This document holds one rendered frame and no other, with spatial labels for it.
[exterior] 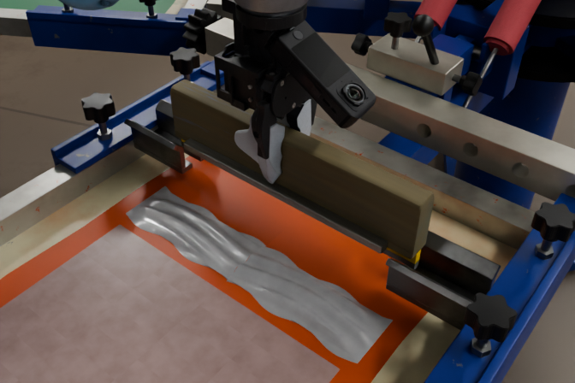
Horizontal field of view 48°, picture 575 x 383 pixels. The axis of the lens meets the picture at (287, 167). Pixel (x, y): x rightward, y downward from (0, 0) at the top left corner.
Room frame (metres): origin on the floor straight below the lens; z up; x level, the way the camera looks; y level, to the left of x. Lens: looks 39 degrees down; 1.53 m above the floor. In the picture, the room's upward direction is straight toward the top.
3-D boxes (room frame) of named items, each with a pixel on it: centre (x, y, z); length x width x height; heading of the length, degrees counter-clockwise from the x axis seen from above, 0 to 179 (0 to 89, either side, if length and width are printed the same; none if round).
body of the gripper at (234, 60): (0.60, 0.02, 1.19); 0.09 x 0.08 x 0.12; 52
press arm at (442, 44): (0.86, -0.22, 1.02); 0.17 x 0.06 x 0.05; 142
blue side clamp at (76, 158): (0.78, 0.20, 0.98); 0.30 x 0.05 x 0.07; 142
